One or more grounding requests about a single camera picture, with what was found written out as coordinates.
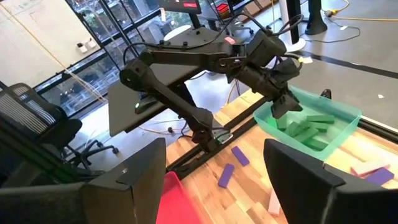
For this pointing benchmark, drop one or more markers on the black office chair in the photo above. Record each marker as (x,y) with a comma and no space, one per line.
(40,124)

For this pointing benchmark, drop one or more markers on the red plastic bin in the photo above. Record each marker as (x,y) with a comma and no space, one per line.
(174,202)

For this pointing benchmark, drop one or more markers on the black side desk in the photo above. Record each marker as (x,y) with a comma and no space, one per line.
(124,109)

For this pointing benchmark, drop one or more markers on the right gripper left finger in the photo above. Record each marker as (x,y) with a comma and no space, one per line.
(130,193)

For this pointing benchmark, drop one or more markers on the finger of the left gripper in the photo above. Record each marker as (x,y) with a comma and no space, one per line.
(287,107)

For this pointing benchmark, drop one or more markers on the black monitor with red bar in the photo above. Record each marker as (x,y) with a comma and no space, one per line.
(177,4)

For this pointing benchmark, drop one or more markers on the white round stand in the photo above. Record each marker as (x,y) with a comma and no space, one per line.
(293,46)

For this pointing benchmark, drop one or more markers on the glass window wall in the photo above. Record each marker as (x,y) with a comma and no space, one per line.
(93,77)

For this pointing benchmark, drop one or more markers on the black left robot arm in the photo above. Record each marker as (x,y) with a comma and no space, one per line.
(174,93)

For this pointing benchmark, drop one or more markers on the green wooden block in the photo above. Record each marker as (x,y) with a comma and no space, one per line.
(306,135)
(320,127)
(293,129)
(320,118)
(315,144)
(281,123)

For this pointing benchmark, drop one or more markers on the purple wooden block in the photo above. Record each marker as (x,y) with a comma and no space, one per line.
(240,155)
(226,175)
(380,176)

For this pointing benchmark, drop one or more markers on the pink wooden block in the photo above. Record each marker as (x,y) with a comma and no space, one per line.
(367,166)
(274,203)

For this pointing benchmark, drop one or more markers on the black table clamp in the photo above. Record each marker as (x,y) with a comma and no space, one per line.
(326,94)

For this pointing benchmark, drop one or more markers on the white floor scrap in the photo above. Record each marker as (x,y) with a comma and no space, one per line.
(381,96)

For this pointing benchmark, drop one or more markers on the black computer mouse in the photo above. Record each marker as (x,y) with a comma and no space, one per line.
(147,105)

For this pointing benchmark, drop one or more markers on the green translucent plastic bin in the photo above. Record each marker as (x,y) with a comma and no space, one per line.
(342,124)

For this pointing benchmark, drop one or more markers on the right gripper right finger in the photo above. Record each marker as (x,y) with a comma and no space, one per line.
(295,186)

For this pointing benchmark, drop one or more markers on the red storage tray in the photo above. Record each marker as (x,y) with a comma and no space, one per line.
(222,7)

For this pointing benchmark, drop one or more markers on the black round stand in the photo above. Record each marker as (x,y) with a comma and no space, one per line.
(315,18)

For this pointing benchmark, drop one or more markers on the small pink pad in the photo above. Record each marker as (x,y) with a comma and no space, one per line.
(230,40)

